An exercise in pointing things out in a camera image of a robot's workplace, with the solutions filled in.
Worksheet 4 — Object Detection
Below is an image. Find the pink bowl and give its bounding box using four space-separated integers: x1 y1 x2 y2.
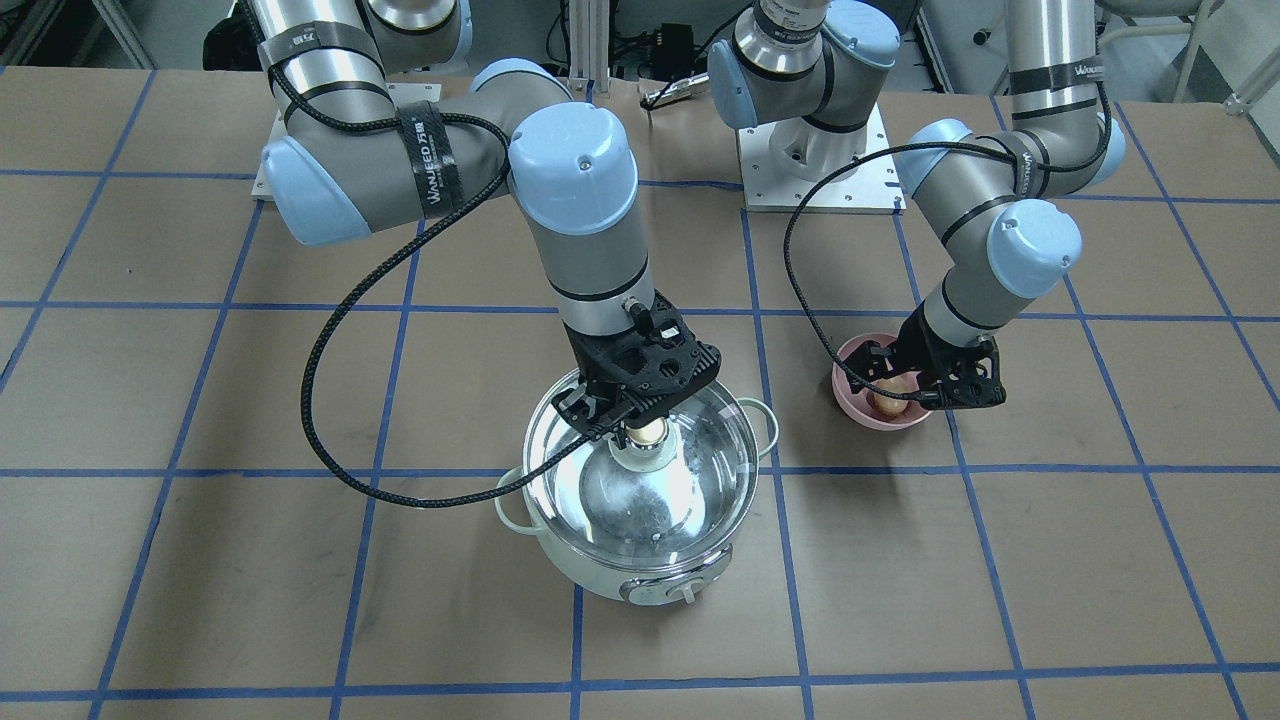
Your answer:
832 334 936 432

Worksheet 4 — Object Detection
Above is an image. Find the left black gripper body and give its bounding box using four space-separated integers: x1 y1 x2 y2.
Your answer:
890 306 1006 409

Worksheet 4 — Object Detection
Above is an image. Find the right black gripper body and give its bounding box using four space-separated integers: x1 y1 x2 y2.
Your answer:
564 293 722 402

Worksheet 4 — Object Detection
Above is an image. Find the brown egg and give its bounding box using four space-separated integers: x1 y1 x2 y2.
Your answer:
872 372 922 413

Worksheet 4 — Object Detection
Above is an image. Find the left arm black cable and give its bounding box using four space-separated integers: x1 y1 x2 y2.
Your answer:
783 60 1114 386

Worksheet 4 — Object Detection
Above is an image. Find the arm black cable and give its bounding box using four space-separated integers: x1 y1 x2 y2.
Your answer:
783 60 1114 386
238 0 641 509

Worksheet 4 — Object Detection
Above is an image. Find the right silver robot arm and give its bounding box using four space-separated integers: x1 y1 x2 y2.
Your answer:
243 1 721 430

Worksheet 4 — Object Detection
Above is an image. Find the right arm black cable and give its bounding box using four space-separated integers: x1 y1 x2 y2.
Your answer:
238 0 641 509

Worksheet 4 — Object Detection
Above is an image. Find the glass pot lid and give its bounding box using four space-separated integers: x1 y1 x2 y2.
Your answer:
524 374 778 585

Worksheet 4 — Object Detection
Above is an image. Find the aluminium frame post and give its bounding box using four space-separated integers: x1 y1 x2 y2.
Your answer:
567 0 612 96

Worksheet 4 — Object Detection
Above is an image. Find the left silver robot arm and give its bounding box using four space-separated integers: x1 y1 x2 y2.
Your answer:
707 1 1125 410

